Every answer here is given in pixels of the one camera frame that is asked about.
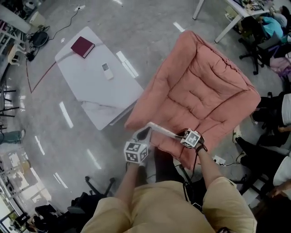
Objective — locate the white plastic chair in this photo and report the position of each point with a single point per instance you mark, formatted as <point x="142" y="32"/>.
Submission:
<point x="16" y="54"/>

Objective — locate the person's black trousers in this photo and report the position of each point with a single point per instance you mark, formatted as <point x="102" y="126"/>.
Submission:
<point x="166" y="166"/>

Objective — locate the maroon hardcover book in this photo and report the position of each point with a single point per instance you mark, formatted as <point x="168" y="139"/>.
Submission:
<point x="82" y="47"/>

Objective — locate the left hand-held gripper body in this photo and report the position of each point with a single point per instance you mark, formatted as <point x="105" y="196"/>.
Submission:
<point x="136" y="151"/>

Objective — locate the white trash can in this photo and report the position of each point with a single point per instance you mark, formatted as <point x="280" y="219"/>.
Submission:
<point x="37" y="18"/>

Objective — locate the black office chair base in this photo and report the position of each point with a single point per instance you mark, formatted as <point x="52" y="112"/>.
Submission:
<point x="100" y="186"/>

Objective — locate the person's beige shirt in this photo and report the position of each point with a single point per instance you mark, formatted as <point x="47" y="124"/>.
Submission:
<point x="163" y="209"/>

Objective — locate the white marble coffee table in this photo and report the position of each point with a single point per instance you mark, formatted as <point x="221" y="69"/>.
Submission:
<point x="95" y="91"/>

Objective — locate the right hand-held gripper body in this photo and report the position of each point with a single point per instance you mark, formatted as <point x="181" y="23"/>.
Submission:
<point x="191" y="138"/>

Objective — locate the black office chair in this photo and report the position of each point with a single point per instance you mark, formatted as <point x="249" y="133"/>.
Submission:
<point x="257" y="43"/>

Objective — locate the pink cushioned armchair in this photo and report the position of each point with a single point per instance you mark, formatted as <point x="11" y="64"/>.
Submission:
<point x="200" y="91"/>

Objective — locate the cluttered white desk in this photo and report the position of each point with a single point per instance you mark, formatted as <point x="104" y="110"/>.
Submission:
<point x="232" y="13"/>

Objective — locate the person's left forearm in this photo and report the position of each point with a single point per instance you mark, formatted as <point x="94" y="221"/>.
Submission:
<point x="129" y="182"/>

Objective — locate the white power strip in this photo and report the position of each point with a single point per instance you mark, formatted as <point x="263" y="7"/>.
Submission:
<point x="218" y="160"/>
<point x="79" y="8"/>

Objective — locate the white remote control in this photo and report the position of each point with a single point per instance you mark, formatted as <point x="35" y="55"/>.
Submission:
<point x="107" y="71"/>

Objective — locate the pale purple bag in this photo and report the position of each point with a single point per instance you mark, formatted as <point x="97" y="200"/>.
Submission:
<point x="280" y="66"/>

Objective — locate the person's right forearm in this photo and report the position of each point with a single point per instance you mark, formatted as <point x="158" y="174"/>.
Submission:
<point x="209" y="168"/>

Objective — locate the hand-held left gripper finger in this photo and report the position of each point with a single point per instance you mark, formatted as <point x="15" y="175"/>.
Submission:
<point x="136" y="137"/>
<point x="149" y="135"/>

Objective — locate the black metal stand legs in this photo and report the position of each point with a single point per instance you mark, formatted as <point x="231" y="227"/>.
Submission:
<point x="9" y="102"/>

